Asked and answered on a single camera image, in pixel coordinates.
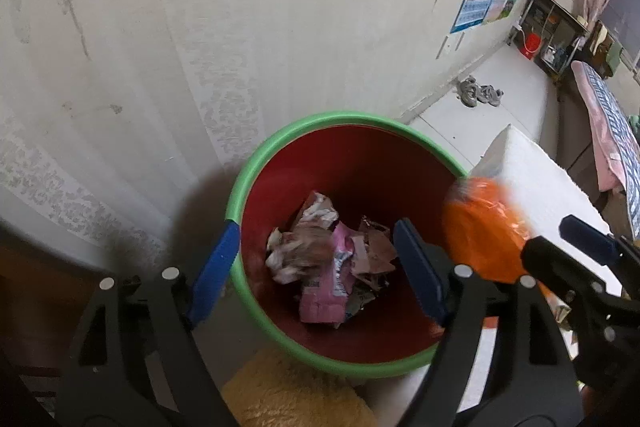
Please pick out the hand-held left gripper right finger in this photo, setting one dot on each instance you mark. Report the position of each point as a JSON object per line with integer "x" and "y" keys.
{"x": 420, "y": 272}

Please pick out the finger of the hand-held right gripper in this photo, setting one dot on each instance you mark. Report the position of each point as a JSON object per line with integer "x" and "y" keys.
{"x": 587, "y": 239}
{"x": 600, "y": 322}

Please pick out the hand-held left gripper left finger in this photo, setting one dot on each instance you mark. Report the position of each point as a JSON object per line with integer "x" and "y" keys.
{"x": 215, "y": 277}

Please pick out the orange plastic bag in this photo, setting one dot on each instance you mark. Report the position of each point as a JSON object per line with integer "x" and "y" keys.
{"x": 480, "y": 232}

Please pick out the green-rimmed red trash bin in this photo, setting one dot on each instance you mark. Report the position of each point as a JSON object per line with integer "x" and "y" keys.
{"x": 350, "y": 167}

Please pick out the torn brown cardboard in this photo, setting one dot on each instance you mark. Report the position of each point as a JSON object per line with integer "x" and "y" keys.
{"x": 375, "y": 252}

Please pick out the crumpled white paper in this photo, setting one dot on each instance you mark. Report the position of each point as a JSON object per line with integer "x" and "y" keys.
{"x": 295, "y": 247}

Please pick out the white foam block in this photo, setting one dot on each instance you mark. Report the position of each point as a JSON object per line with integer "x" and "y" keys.
{"x": 530, "y": 167}

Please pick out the pink and blue blanket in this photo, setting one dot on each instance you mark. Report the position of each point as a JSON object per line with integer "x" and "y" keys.
{"x": 610, "y": 127}

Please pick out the yellow plush cloth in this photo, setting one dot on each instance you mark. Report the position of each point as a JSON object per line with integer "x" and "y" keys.
{"x": 300, "y": 392}

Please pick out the wooden chair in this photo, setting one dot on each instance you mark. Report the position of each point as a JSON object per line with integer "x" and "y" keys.
{"x": 605, "y": 49}

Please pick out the red bucket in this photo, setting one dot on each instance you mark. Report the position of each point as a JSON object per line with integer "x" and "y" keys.
{"x": 531, "y": 47}

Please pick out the dark wooden shelf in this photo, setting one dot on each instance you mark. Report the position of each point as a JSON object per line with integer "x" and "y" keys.
{"x": 555, "y": 32}

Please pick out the window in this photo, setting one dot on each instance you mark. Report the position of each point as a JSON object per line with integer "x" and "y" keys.
{"x": 625, "y": 17}

